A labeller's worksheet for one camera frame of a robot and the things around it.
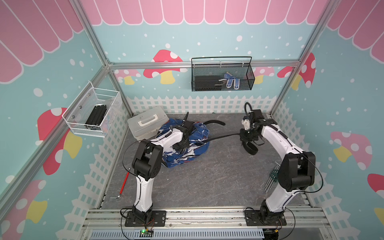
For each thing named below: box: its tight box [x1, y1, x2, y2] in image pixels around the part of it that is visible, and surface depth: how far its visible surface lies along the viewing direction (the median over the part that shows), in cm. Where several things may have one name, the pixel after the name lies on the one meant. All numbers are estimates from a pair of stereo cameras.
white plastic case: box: [127, 106, 169, 141], surface depth 102 cm
